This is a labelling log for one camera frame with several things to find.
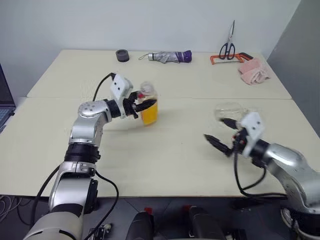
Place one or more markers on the pink folded towel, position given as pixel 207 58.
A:
pixel 252 72

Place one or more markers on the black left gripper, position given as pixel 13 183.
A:
pixel 128 107

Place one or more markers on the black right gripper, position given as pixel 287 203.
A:
pixel 240 141

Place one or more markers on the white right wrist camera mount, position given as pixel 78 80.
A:
pixel 253 125

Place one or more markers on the orange juice bottle red tape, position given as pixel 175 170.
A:
pixel 150 116

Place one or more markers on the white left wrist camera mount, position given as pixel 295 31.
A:
pixel 119 87

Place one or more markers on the folded grey purple umbrella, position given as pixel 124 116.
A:
pixel 170 57

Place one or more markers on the dark laptop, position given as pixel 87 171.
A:
pixel 5 100

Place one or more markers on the dark rounded shape red tab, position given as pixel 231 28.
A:
pixel 202 222
pixel 140 225

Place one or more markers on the orange hacksaw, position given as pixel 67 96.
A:
pixel 212 60

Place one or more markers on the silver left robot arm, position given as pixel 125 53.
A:
pixel 85 130

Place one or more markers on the clear glass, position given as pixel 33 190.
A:
pixel 228 110

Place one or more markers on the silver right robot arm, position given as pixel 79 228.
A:
pixel 287 160

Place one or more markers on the black tape roll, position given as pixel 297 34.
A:
pixel 122 55

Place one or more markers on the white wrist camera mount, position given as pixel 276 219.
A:
pixel 253 125
pixel 119 87

